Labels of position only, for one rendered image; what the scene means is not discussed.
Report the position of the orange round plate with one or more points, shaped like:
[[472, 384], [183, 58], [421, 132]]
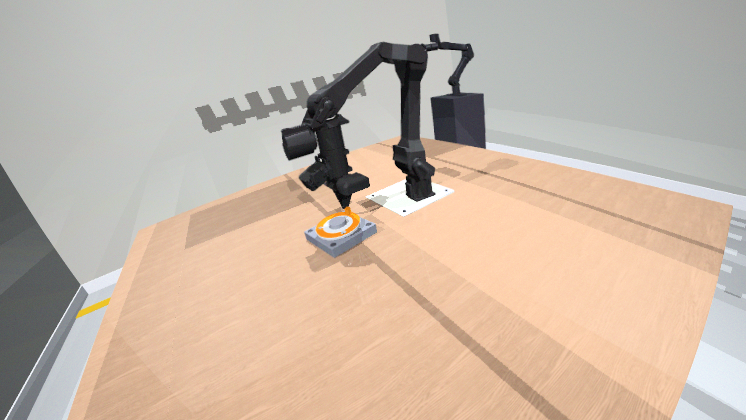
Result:
[[352, 224]]

